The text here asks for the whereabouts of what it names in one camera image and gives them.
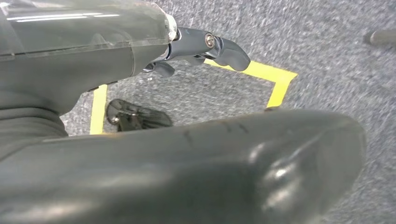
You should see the black robot foot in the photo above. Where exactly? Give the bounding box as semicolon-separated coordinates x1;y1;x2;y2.
106;98;173;133

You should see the steel workbench table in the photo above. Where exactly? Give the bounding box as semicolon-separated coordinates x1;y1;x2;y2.
363;28;396;48

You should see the yellow floor tape square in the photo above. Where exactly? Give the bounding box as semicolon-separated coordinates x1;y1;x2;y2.
90;58;298;135

